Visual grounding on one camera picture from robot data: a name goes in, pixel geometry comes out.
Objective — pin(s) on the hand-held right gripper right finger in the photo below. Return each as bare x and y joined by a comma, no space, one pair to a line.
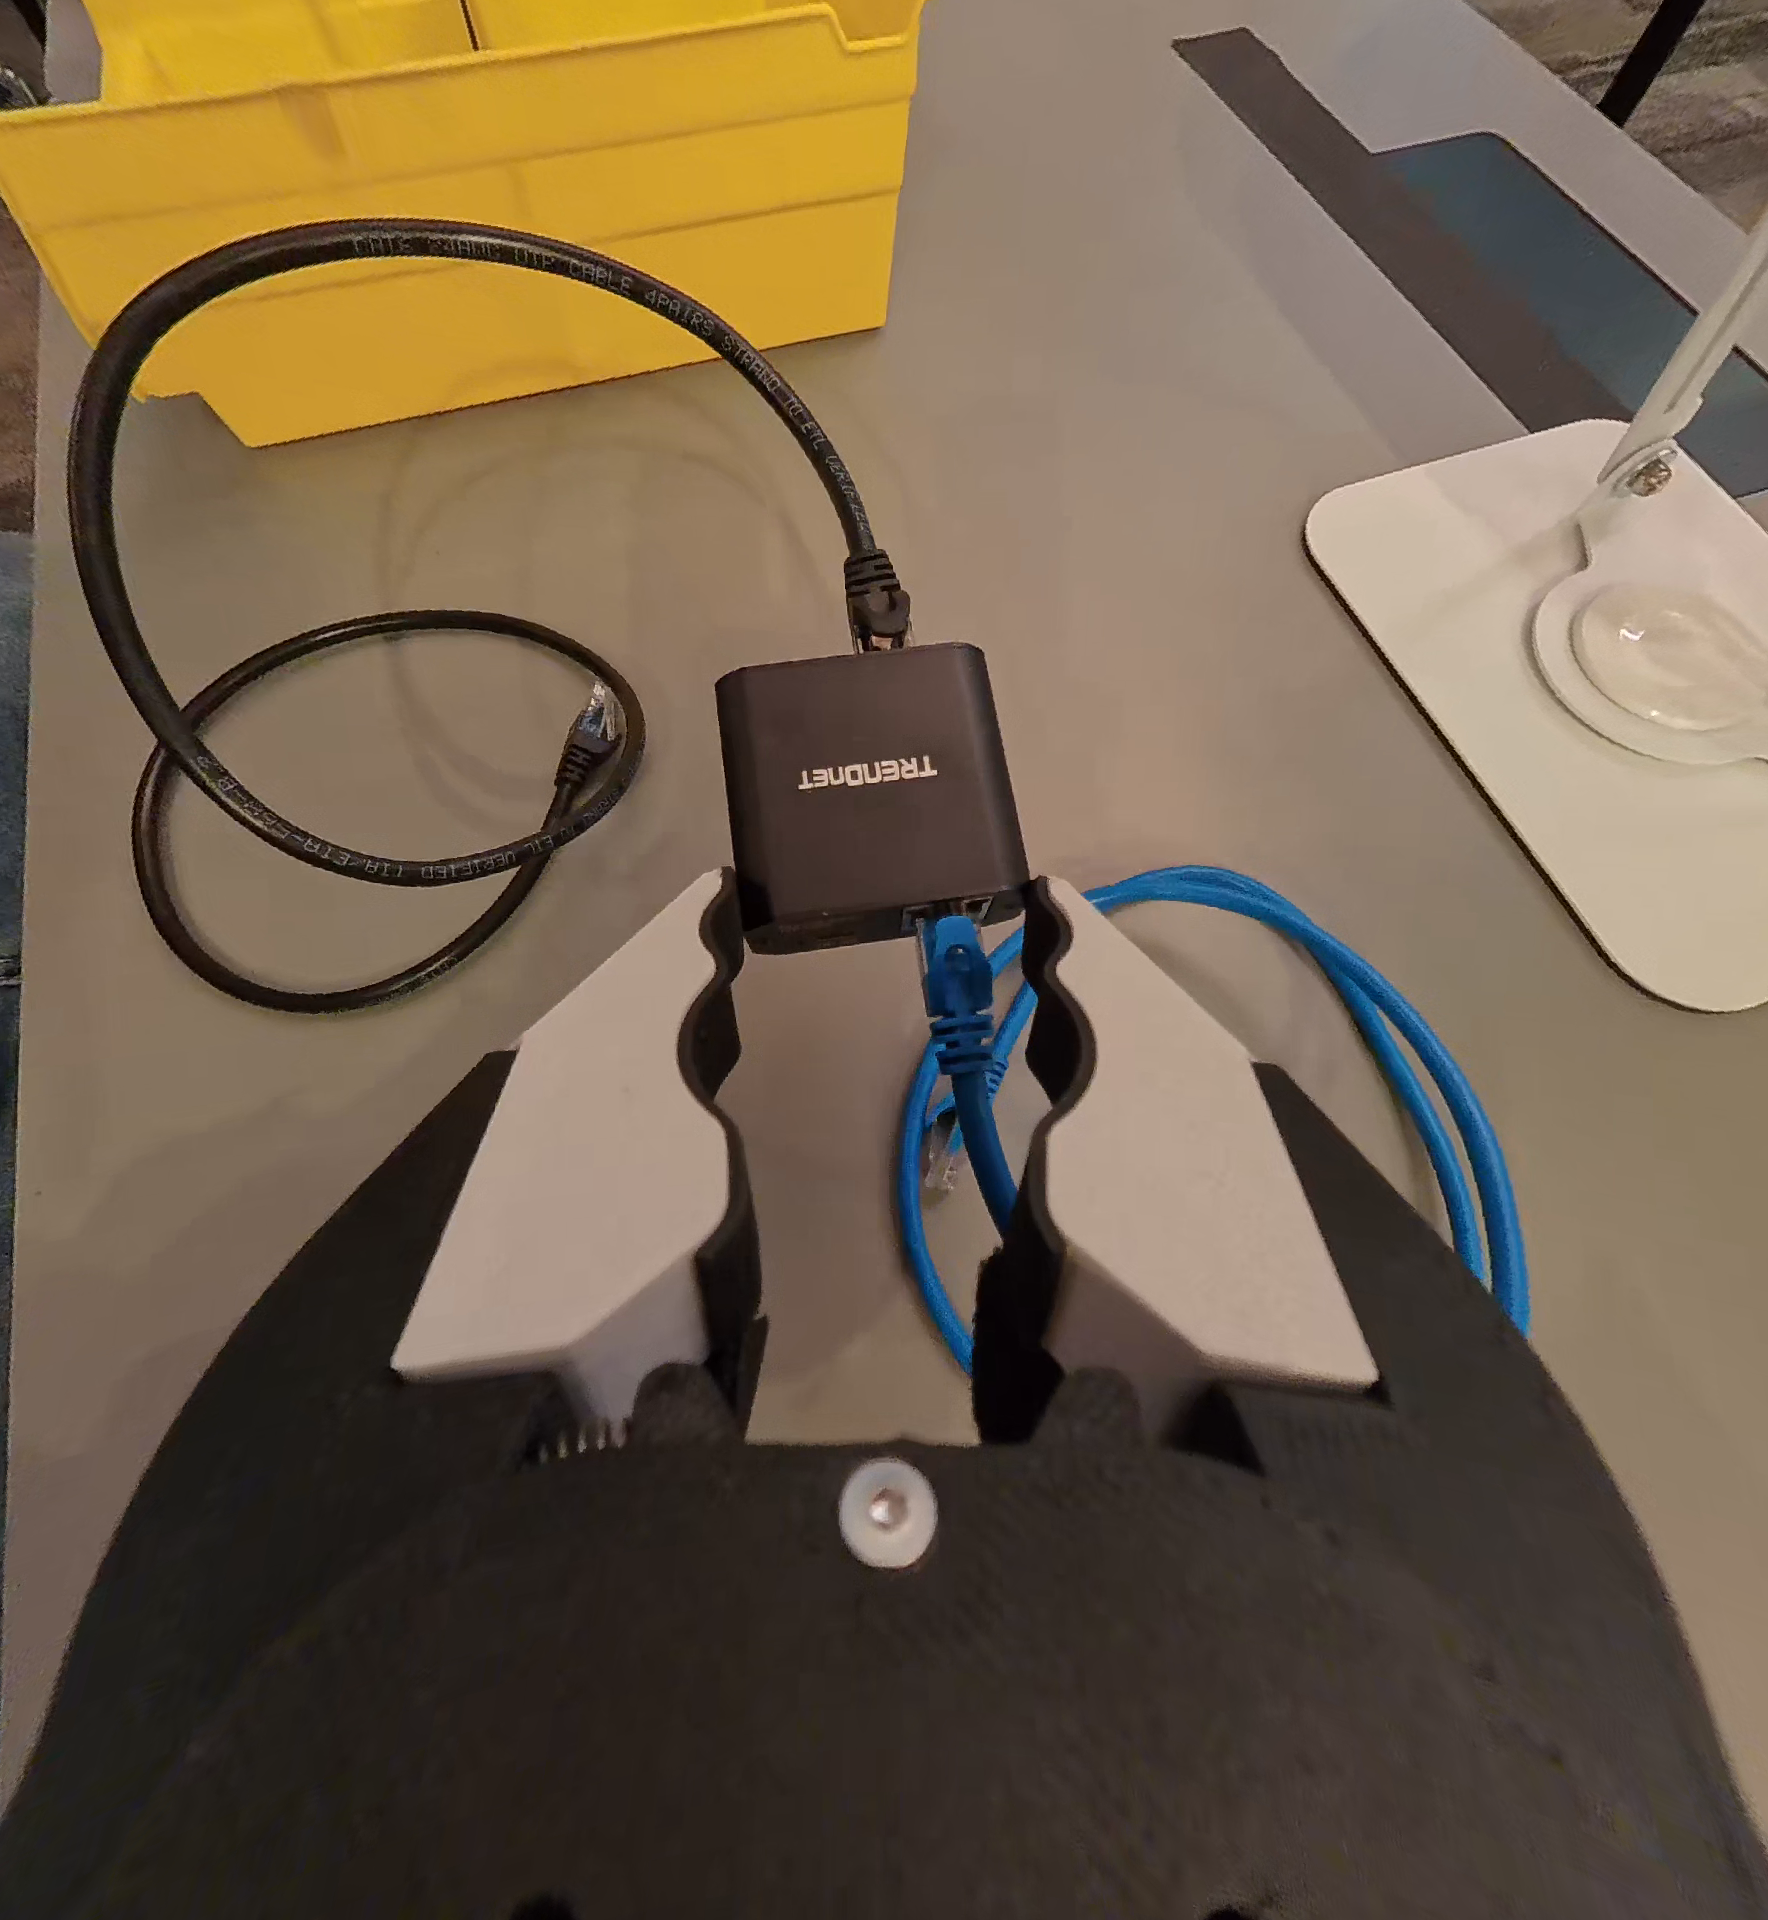
1198,1215

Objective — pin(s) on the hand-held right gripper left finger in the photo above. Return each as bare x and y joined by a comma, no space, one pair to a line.
569,1201

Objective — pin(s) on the black network switch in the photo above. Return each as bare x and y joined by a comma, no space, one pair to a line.
868,705

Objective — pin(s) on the small yellow bin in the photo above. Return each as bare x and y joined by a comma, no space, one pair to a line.
525,150

